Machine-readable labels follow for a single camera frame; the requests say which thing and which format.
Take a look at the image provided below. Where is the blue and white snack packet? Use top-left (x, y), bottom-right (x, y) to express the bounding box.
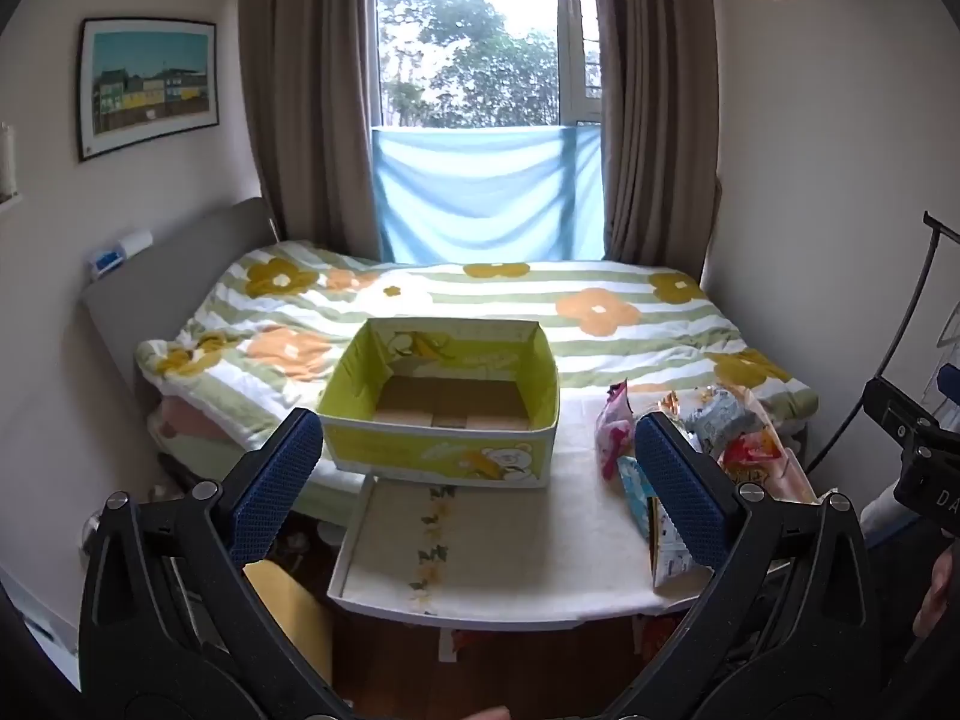
top-left (616, 456), bottom-right (661, 537)

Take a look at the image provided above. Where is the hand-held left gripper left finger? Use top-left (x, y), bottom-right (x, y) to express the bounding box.
top-left (79, 406), bottom-right (335, 698)

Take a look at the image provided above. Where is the red and yellow snack packet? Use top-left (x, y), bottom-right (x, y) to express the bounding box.
top-left (716, 431), bottom-right (796, 496)

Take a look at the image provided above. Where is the blue and white lint roller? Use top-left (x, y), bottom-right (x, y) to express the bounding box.
top-left (90, 231), bottom-right (155, 278)

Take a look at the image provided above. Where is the yellow-green cardboard box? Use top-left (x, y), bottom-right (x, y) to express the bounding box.
top-left (315, 317), bottom-right (562, 488)

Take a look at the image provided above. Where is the black cable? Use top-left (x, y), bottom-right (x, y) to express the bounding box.
top-left (806, 211), bottom-right (960, 477)

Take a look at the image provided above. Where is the white printed snack packet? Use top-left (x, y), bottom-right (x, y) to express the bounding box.
top-left (649, 499), bottom-right (713, 597)

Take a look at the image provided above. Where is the yellow board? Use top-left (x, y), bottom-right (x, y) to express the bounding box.
top-left (244, 559), bottom-right (335, 683)

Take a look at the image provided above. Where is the floral striped blanket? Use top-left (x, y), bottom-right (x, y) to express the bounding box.
top-left (135, 240), bottom-right (820, 466)

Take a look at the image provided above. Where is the grey bed headboard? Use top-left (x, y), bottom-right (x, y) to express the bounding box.
top-left (81, 197), bottom-right (278, 481)

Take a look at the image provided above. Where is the light blue cloth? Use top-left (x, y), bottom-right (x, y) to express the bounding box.
top-left (371, 124), bottom-right (605, 265)

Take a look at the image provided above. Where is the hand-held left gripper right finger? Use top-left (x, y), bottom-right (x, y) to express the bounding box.
top-left (634, 411), bottom-right (882, 698)

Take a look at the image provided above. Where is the pink pillow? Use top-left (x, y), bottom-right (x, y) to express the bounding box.
top-left (150, 397), bottom-right (248, 458)

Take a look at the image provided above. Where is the grey snack packet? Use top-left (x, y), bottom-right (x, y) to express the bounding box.
top-left (686, 384), bottom-right (755, 455)

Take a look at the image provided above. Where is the framed wall picture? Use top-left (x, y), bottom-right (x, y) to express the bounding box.
top-left (77, 17), bottom-right (220, 163)

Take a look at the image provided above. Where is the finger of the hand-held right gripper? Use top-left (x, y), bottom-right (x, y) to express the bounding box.
top-left (862, 377), bottom-right (938, 451)

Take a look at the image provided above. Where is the person's right hand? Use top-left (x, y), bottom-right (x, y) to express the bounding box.
top-left (913, 547), bottom-right (960, 638)

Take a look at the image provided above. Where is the window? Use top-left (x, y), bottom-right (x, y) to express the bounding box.
top-left (375, 0), bottom-right (605, 128)

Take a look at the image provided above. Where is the brown curtain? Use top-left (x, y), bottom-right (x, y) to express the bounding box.
top-left (238, 0), bottom-right (380, 265)
top-left (589, 0), bottom-right (722, 282)

